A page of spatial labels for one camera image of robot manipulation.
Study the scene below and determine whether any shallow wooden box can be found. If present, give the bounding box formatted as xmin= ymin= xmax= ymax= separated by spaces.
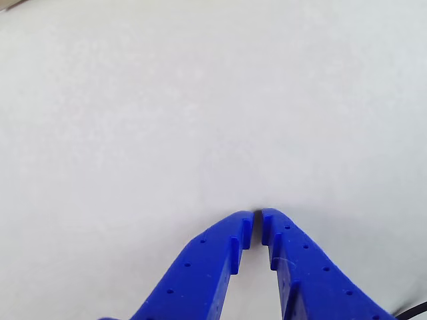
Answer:
xmin=0 ymin=0 xmax=30 ymax=13

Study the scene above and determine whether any black camera cable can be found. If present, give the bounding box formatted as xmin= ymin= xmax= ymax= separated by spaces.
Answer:
xmin=392 ymin=301 xmax=427 ymax=318

